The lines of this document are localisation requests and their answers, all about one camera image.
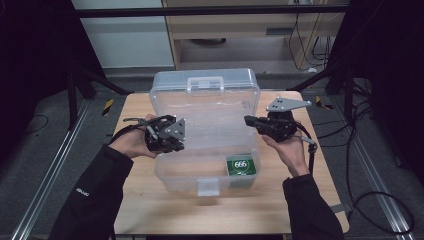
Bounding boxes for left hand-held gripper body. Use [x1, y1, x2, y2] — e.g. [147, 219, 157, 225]
[144, 114, 187, 154]

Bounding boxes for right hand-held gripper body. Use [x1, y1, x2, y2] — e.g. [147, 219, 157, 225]
[262, 96, 313, 143]

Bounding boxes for green carton box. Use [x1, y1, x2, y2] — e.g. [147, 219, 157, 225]
[225, 152, 258, 188]

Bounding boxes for clear plastic storage box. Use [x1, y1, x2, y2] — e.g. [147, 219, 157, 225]
[148, 67, 262, 198]

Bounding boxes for person's right hand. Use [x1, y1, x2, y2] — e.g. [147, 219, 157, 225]
[261, 128, 311, 178]

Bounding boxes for person's left hand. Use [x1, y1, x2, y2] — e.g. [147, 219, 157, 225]
[107, 113, 162, 160]

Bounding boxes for yellow and black floor tape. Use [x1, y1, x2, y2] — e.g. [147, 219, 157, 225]
[314, 95, 335, 111]
[101, 98, 115, 117]

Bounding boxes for black stand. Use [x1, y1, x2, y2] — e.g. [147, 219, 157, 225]
[65, 62, 133, 132]
[285, 62, 355, 125]

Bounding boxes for wooden desk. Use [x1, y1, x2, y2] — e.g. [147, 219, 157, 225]
[161, 0, 351, 74]

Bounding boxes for white cabinet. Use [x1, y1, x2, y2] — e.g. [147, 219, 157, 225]
[70, 0, 176, 70]

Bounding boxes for grey tape strip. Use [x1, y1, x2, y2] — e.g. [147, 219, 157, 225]
[329, 203, 354, 215]

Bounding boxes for black horizontal bar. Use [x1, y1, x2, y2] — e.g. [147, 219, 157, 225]
[71, 4, 352, 19]

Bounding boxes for black curtain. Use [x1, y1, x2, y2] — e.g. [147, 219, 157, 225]
[0, 0, 105, 168]
[328, 0, 424, 186]

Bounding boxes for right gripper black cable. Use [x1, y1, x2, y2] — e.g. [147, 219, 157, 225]
[294, 121, 318, 175]

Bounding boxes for black hanging cables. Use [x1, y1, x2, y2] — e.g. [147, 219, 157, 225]
[287, 12, 335, 73]

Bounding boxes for aluminium floor rail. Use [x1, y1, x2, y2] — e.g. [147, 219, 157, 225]
[10, 99, 92, 240]
[329, 95, 418, 240]

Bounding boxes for thin black floor cable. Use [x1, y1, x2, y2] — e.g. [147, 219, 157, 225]
[25, 113, 50, 135]

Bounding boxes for black floor cable loop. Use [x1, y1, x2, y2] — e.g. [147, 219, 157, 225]
[345, 189, 416, 235]

